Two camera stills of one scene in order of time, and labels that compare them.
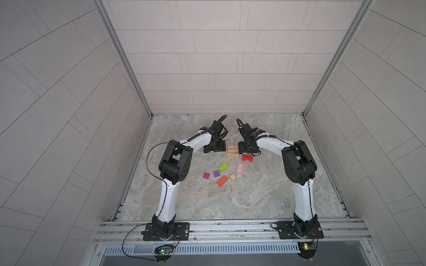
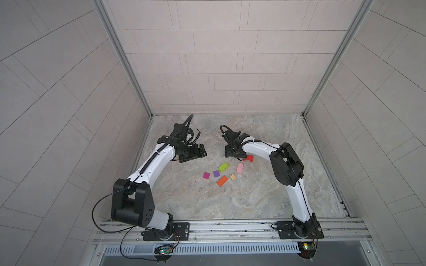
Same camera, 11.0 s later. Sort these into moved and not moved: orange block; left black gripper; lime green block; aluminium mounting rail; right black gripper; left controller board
Moved: left black gripper; right black gripper
Not moved: orange block; aluminium mounting rail; lime green block; left controller board
